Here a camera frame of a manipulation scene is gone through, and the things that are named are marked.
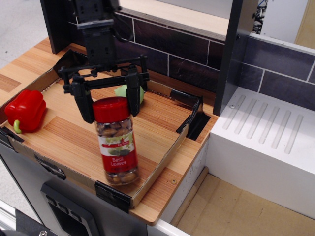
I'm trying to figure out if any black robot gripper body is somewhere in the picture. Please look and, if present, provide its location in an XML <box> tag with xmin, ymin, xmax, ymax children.
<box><xmin>59</xmin><ymin>23</ymin><xmax>149</xmax><ymax>93</ymax></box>

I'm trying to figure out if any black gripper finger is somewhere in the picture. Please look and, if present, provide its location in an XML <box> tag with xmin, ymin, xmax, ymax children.
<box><xmin>72</xmin><ymin>82</ymin><xmax>95</xmax><ymax>123</ymax></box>
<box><xmin>126</xmin><ymin>65</ymin><xmax>140</xmax><ymax>117</ymax></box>

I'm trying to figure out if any basil leaves spice bottle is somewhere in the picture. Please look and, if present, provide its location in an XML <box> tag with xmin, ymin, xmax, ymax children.
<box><xmin>93</xmin><ymin>97</ymin><xmax>139</xmax><ymax>185</ymax></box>

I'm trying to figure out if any pale green onion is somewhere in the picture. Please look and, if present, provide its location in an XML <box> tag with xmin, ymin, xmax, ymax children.
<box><xmin>114</xmin><ymin>85</ymin><xmax>145</xmax><ymax>104</ymax></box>

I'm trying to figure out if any red bell pepper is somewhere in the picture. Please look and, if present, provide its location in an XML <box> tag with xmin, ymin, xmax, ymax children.
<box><xmin>4</xmin><ymin>90</ymin><xmax>46</xmax><ymax>134</ymax></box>

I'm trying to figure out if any white sink drainboard unit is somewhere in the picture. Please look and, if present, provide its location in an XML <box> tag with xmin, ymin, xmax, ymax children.
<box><xmin>206</xmin><ymin>88</ymin><xmax>315</xmax><ymax>218</ymax></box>

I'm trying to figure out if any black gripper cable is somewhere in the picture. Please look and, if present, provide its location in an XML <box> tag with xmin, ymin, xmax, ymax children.
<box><xmin>112</xmin><ymin>14</ymin><xmax>135</xmax><ymax>43</ymax></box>

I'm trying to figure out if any dark vertical post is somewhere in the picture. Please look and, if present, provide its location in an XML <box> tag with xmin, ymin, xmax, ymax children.
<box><xmin>213</xmin><ymin>0</ymin><xmax>258</xmax><ymax>116</ymax></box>

